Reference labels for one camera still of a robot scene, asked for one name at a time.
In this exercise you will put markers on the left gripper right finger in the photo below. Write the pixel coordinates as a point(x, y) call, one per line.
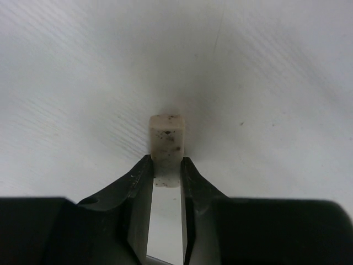
point(218, 229)

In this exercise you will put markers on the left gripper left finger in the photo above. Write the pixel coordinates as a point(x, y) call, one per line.
point(108, 227)

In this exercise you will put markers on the long beige eraser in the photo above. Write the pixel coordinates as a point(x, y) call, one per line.
point(166, 138)

